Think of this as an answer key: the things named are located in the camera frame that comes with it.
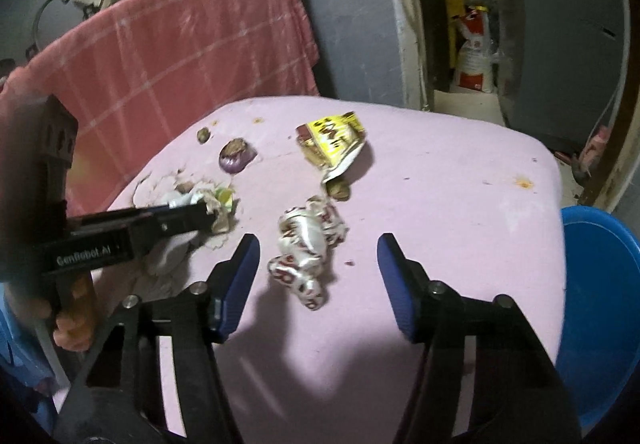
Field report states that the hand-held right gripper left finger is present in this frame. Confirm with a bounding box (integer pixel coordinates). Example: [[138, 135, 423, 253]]
[[52, 233, 262, 444]]

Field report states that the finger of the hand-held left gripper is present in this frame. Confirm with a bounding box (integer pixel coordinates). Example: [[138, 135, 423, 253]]
[[131, 202, 214, 246]]

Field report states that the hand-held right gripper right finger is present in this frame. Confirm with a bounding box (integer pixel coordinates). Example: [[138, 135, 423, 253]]
[[376, 232, 583, 444]]

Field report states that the green and white wrapper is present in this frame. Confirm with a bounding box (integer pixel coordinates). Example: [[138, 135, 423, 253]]
[[167, 186, 240, 236]]

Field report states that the white and red wrapper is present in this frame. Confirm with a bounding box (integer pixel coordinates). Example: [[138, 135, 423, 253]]
[[267, 196, 349, 312]]

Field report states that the purple onion piece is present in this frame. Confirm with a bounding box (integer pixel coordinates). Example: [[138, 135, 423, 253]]
[[219, 139, 259, 173]]

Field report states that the yellow snack wrapper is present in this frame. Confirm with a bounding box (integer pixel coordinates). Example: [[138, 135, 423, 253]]
[[295, 111, 368, 183]]

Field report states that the blue plastic basin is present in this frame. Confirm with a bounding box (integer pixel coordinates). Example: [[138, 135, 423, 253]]
[[555, 205, 640, 430]]

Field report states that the person's left hand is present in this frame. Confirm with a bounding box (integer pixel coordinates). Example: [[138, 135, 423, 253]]
[[52, 269, 97, 352]]

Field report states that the pink floral blanket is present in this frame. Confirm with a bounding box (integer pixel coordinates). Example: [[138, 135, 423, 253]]
[[52, 96, 563, 444]]

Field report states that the pink plaid cloth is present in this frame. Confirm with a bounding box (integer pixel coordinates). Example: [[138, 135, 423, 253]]
[[0, 0, 321, 215]]

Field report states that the metal faucet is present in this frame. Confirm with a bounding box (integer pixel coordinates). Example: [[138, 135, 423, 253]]
[[31, 0, 71, 50]]

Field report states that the white and red rice bag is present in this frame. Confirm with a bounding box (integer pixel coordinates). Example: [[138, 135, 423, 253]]
[[450, 6, 498, 92]]

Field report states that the pink plastic item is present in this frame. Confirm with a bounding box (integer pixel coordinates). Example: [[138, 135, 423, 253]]
[[580, 124, 613, 175]]

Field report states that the wooden door frame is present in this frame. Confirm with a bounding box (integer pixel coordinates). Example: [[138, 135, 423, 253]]
[[372, 0, 640, 225]]

